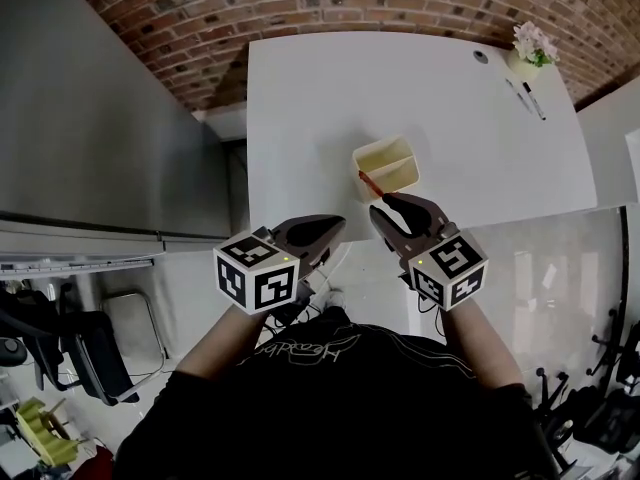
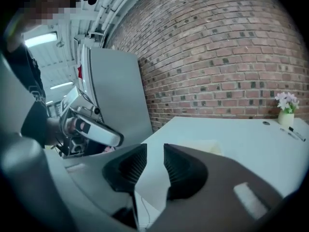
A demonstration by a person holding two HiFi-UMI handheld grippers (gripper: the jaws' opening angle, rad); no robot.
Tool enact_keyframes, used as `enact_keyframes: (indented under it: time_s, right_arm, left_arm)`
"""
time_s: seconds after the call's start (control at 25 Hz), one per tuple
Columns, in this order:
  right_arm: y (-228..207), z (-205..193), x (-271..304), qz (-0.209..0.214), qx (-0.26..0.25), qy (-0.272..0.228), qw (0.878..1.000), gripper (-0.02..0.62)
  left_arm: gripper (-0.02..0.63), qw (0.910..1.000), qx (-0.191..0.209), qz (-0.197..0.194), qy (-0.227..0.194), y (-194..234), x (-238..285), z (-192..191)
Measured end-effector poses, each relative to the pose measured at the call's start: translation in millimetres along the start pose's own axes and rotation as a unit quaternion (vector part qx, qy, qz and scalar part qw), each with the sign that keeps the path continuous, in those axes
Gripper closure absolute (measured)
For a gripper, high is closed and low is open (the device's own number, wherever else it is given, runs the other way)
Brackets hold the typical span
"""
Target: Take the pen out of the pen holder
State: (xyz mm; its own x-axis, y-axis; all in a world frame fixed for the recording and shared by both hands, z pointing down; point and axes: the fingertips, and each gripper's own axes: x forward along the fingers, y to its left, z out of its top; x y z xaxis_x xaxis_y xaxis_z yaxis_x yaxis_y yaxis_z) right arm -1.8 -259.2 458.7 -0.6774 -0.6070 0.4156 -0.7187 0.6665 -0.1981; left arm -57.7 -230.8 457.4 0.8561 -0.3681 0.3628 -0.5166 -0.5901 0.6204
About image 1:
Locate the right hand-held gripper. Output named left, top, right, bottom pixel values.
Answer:
left=368, top=192, right=489, bottom=313

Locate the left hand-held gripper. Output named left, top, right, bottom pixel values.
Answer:
left=213, top=213, right=348, bottom=315

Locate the red pen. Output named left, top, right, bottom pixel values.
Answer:
left=357, top=169, right=397, bottom=200

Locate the cream plastic pen holder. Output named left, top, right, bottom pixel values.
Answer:
left=351, top=135, right=421, bottom=205

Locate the person's left forearm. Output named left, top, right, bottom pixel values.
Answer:
left=174, top=301, right=267, bottom=382

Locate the person's right forearm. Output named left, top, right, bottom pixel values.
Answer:
left=438, top=295, right=526, bottom=395

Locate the person's white shoe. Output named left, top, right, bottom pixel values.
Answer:
left=314, top=289, right=347, bottom=314

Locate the grey marker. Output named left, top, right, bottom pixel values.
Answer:
left=504, top=77, right=534, bottom=115

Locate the person's black shirt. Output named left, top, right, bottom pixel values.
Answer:
left=113, top=306, right=564, bottom=480

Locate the black and white marker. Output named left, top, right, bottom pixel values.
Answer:
left=521, top=81, right=548, bottom=122

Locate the white pot with flowers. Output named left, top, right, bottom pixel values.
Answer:
left=506, top=21, right=561, bottom=82

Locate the grey metal cabinet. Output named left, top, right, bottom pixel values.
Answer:
left=0, top=0, right=247, bottom=275

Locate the black chair base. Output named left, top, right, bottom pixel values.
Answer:
left=532, top=303, right=640, bottom=474

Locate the black office chair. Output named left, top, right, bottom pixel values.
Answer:
left=0, top=276, right=142, bottom=408

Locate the yellow-green foam block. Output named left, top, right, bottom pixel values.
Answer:
left=13, top=395, right=82, bottom=468

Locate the metal frame stool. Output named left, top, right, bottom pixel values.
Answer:
left=99, top=289, right=170, bottom=360

